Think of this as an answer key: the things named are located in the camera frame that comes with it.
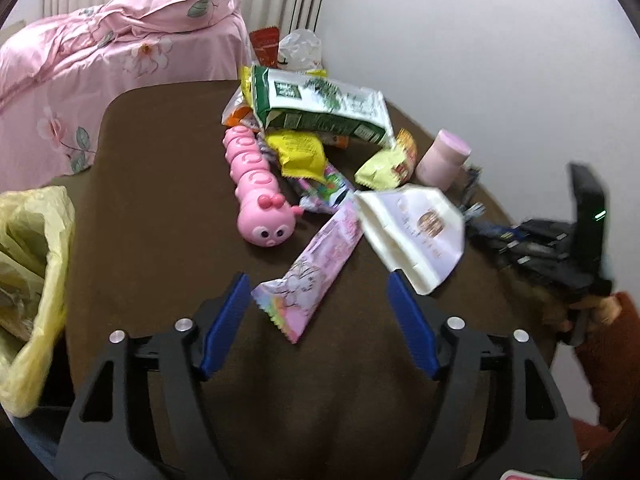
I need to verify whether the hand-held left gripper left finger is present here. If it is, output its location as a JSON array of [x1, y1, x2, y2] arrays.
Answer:
[[55, 272, 253, 480]]

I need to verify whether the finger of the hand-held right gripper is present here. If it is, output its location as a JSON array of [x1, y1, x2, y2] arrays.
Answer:
[[495, 241, 576, 283], [462, 202, 576, 247]]

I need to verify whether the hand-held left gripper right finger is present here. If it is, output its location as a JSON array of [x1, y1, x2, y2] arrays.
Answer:
[[386, 270, 583, 480]]

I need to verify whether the long pink pastel wrapper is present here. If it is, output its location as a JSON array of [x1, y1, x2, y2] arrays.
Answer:
[[250, 200, 363, 345]]

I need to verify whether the yellow trash bag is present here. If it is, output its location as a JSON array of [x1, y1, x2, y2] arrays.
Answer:
[[0, 185, 76, 418]]

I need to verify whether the person's right forearm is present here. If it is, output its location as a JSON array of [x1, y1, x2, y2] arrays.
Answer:
[[572, 290, 640, 433]]

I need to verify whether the person's right hand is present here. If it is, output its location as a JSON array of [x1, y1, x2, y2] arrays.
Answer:
[[587, 292, 621, 323]]

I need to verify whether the white paper food bag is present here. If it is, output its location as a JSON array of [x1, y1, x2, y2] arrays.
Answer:
[[352, 183, 466, 296]]

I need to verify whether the pink cup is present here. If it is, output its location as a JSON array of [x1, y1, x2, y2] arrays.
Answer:
[[415, 129, 472, 192]]

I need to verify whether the pink caterpillar toy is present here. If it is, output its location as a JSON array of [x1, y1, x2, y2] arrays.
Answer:
[[223, 126, 306, 248]]

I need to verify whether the yellow red snack packet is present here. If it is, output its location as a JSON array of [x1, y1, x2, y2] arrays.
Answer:
[[354, 129, 418, 191]]

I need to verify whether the pink cartoon wrapper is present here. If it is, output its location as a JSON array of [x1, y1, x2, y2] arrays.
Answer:
[[292, 160, 356, 216]]

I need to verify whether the yellow green snack packet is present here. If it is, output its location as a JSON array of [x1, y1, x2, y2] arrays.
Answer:
[[263, 130, 328, 181]]

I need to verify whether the green white snack package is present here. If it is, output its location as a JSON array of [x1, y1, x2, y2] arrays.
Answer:
[[250, 65, 396, 149]]

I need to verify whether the yellow snack wrapper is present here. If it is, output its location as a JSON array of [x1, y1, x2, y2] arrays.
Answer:
[[241, 66, 258, 111]]

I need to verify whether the white plastic bag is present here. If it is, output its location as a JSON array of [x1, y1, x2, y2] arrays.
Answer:
[[277, 29, 324, 72]]

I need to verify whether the pink floral pillow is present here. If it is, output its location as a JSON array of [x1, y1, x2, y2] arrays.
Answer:
[[100, 0, 242, 37]]

